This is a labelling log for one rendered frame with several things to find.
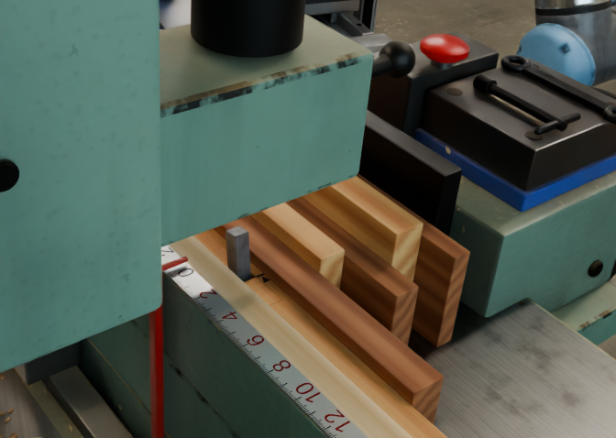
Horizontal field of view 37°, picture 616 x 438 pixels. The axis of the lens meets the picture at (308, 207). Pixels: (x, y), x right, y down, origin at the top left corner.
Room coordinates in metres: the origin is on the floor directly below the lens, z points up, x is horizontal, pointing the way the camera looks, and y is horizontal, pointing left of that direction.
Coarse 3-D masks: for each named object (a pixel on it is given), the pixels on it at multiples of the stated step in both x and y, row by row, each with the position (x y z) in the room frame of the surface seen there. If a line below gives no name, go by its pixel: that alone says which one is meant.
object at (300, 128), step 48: (192, 48) 0.38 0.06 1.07; (336, 48) 0.40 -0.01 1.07; (192, 96) 0.33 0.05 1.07; (240, 96) 0.35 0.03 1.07; (288, 96) 0.36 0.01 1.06; (336, 96) 0.38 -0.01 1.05; (192, 144) 0.33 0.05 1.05; (240, 144) 0.35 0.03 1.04; (288, 144) 0.37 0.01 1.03; (336, 144) 0.38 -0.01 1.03; (192, 192) 0.33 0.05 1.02; (240, 192) 0.35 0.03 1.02; (288, 192) 0.37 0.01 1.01
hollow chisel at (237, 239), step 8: (232, 232) 0.39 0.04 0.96; (240, 232) 0.39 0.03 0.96; (232, 240) 0.39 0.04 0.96; (240, 240) 0.39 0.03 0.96; (248, 240) 0.39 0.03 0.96; (232, 248) 0.39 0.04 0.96; (240, 248) 0.39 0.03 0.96; (248, 248) 0.39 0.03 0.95; (232, 256) 0.39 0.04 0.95; (240, 256) 0.39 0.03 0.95; (248, 256) 0.39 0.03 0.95; (232, 264) 0.39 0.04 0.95; (240, 264) 0.39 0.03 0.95; (248, 264) 0.39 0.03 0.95; (240, 272) 0.38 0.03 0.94; (248, 272) 0.39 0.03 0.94
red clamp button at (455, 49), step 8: (424, 40) 0.52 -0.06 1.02; (432, 40) 0.52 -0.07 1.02; (440, 40) 0.52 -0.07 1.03; (448, 40) 0.52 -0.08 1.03; (456, 40) 0.53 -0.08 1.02; (424, 48) 0.52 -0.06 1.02; (432, 48) 0.52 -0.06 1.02; (440, 48) 0.51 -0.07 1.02; (448, 48) 0.52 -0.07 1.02; (456, 48) 0.52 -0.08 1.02; (464, 48) 0.52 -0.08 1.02; (432, 56) 0.51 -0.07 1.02; (440, 56) 0.51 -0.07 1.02; (448, 56) 0.51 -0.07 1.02; (456, 56) 0.51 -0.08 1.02; (464, 56) 0.52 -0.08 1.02
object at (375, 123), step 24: (384, 144) 0.45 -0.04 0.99; (408, 144) 0.45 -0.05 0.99; (360, 168) 0.46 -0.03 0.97; (384, 168) 0.45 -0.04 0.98; (408, 168) 0.43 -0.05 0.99; (432, 168) 0.42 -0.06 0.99; (456, 168) 0.42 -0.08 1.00; (408, 192) 0.43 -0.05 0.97; (432, 192) 0.42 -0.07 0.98; (456, 192) 0.42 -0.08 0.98; (432, 216) 0.42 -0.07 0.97
